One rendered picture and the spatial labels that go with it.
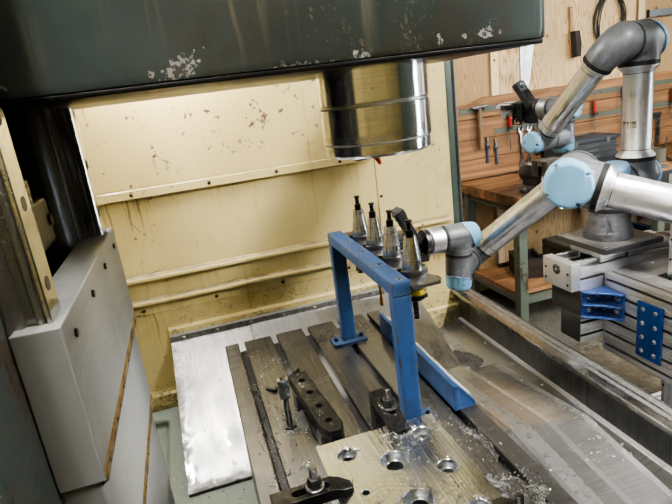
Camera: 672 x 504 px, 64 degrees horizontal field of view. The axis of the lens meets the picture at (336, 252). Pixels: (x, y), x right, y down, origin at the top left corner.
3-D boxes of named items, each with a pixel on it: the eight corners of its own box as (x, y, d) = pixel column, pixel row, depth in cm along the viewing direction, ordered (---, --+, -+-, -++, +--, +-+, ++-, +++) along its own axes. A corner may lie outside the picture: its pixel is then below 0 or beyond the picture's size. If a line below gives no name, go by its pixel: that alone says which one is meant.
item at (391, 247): (378, 254, 123) (376, 225, 121) (395, 250, 124) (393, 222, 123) (388, 258, 119) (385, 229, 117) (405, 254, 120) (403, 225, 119)
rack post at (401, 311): (427, 410, 118) (416, 284, 110) (439, 423, 113) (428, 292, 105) (385, 422, 116) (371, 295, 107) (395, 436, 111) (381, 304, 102)
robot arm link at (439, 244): (447, 229, 145) (433, 223, 152) (431, 231, 144) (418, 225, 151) (447, 255, 147) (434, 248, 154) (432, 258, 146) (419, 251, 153)
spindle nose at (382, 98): (310, 156, 85) (299, 77, 81) (398, 141, 90) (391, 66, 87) (352, 163, 70) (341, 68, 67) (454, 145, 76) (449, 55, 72)
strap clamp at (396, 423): (388, 432, 112) (381, 369, 108) (414, 472, 100) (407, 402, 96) (373, 437, 111) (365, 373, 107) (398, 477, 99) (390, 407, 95)
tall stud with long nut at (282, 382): (295, 422, 120) (286, 371, 116) (297, 429, 117) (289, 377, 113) (283, 426, 119) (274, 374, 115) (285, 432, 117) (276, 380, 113)
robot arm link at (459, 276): (479, 280, 160) (479, 245, 156) (467, 294, 151) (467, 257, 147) (454, 277, 164) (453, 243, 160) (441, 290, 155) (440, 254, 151)
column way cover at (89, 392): (175, 468, 110) (114, 226, 95) (177, 709, 65) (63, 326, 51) (150, 475, 108) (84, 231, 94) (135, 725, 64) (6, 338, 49)
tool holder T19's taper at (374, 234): (363, 242, 133) (360, 216, 131) (380, 239, 134) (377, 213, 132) (369, 247, 129) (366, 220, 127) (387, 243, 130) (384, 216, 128)
